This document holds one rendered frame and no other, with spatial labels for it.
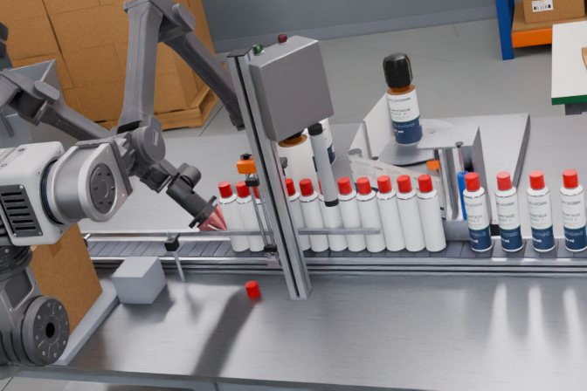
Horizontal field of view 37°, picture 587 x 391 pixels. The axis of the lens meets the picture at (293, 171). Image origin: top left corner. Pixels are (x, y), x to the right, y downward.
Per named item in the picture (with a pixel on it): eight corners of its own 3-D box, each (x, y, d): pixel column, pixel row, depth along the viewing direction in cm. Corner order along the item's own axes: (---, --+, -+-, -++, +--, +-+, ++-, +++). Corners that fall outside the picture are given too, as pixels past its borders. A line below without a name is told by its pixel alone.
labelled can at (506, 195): (524, 241, 217) (515, 168, 208) (521, 253, 213) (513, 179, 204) (503, 241, 219) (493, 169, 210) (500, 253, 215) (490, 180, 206)
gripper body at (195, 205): (219, 198, 245) (199, 181, 244) (204, 218, 237) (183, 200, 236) (206, 210, 249) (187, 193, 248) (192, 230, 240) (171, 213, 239)
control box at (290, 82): (334, 114, 209) (319, 39, 201) (278, 143, 201) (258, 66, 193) (310, 106, 217) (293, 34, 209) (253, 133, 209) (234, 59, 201)
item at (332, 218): (351, 242, 235) (336, 174, 226) (346, 252, 230) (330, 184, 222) (333, 242, 237) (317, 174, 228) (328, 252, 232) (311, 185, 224)
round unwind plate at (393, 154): (466, 119, 287) (466, 116, 286) (450, 164, 261) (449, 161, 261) (376, 125, 299) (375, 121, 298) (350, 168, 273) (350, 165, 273)
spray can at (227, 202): (253, 243, 246) (236, 178, 237) (246, 253, 241) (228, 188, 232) (237, 243, 248) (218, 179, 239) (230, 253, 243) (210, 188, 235)
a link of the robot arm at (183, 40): (137, 30, 201) (176, 15, 196) (141, 11, 204) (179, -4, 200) (234, 132, 232) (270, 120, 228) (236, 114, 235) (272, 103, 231)
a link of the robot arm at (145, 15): (116, -11, 197) (154, -26, 193) (153, 22, 207) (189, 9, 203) (100, 165, 175) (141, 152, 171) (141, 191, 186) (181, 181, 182)
